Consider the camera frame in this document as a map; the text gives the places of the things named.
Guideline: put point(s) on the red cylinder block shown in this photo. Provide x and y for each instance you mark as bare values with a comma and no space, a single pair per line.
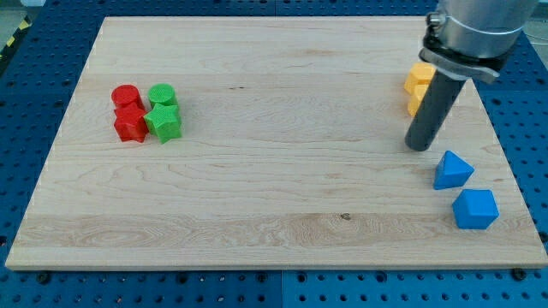
126,95

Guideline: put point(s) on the blue triangular block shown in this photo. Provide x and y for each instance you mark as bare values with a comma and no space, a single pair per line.
452,171

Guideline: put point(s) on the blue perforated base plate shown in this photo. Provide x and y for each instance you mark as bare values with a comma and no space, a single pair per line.
35,91

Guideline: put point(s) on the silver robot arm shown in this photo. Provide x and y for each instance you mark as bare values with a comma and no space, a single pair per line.
473,39

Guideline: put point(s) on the blue cube block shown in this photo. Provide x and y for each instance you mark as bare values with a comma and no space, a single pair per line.
475,209

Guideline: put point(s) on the yellow heart block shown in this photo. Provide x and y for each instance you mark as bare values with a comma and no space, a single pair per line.
416,97

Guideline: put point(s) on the yellow hexagon block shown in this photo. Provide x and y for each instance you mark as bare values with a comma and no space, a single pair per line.
421,73

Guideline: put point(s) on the light wooden board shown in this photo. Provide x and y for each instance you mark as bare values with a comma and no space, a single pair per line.
292,156

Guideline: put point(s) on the green star block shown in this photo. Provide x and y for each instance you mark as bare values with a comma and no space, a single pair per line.
164,122

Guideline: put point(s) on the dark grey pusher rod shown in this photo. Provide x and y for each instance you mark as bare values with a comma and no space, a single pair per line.
436,105

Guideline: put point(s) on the green cylinder block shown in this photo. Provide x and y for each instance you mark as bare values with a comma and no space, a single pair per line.
163,94

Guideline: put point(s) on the red star block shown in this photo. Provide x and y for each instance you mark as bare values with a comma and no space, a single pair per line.
130,124

